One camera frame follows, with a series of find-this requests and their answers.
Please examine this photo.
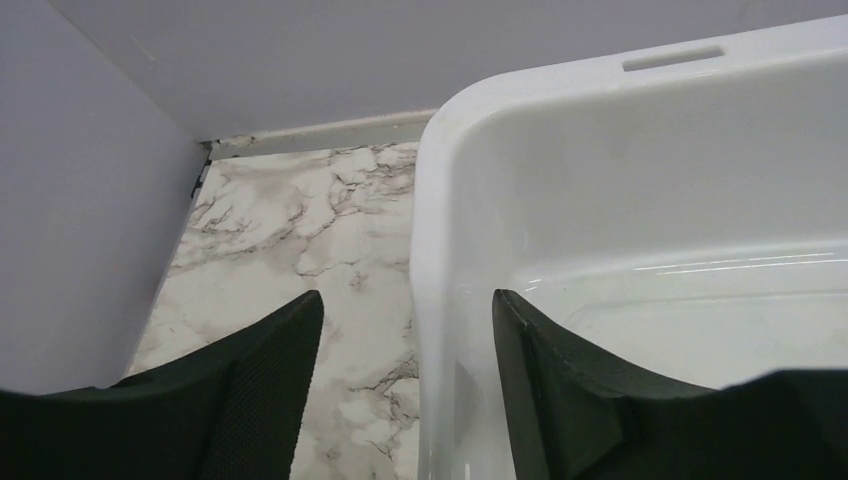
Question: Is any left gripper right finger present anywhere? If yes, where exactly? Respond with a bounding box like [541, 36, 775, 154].
[492, 289, 847, 479]

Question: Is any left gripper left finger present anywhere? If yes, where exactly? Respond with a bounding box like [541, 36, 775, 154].
[1, 290, 324, 479]

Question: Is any white plastic bin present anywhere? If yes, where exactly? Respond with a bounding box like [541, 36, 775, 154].
[410, 16, 847, 479]

